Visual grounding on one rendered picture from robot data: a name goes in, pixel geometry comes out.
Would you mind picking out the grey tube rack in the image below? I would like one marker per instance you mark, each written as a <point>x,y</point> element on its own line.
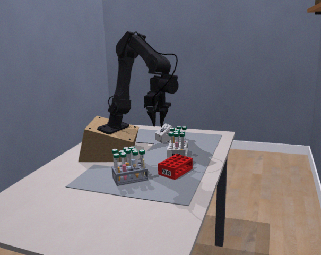
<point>132,178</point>

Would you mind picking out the grey bench mat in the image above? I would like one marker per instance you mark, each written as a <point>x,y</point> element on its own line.
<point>201,147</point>

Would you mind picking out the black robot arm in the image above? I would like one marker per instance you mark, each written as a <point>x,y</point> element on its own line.
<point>127,49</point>

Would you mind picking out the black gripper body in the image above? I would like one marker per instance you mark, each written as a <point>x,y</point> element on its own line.
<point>162,108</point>

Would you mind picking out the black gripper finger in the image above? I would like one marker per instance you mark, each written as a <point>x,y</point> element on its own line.
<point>153,118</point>
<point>162,118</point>

